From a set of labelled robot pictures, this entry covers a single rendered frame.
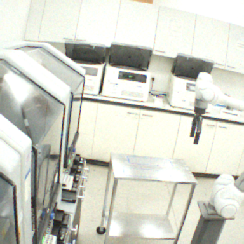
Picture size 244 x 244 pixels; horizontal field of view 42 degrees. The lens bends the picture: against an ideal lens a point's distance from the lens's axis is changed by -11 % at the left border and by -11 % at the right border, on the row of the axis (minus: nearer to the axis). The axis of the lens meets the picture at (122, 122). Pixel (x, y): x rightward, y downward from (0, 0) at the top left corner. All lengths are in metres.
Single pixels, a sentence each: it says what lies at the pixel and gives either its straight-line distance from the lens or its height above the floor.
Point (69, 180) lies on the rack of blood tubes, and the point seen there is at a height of 0.86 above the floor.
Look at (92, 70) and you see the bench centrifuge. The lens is 4.29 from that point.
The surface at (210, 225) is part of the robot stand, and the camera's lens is 2.40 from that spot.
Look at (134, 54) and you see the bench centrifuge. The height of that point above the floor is 1.44.
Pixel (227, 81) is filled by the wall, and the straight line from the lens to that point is 5.13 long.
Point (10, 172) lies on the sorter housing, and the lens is 0.85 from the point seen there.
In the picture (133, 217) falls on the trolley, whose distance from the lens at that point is 2.96.
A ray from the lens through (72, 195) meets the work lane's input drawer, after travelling 2.11.
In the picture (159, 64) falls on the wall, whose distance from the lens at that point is 4.89.
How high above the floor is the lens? 1.80
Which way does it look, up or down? 16 degrees down
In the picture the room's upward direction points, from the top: 9 degrees clockwise
